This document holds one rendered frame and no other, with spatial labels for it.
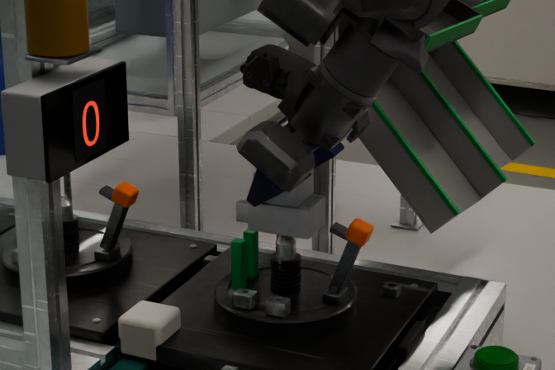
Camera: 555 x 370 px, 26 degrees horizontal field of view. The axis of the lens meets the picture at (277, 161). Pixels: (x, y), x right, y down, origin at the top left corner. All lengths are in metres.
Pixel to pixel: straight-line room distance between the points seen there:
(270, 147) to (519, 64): 4.19
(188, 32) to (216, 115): 0.84
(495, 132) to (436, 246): 0.18
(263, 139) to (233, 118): 1.15
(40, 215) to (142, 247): 0.33
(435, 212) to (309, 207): 0.24
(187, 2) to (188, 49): 0.05
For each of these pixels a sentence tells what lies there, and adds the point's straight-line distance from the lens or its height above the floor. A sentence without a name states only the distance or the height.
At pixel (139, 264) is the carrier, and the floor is 0.97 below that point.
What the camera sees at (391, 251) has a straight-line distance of 1.61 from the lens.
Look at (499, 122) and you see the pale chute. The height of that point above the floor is 1.04.
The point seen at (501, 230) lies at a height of 0.86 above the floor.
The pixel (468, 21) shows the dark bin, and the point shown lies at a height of 1.21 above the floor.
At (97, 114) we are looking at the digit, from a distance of 1.00.
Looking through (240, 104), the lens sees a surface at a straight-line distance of 2.27.
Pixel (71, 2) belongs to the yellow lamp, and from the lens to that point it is 0.96.
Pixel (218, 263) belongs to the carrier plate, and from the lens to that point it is 1.29.
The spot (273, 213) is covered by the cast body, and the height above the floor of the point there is 1.08.
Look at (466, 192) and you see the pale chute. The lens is 1.42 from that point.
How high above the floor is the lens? 1.49
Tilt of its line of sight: 19 degrees down
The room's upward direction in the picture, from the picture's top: straight up
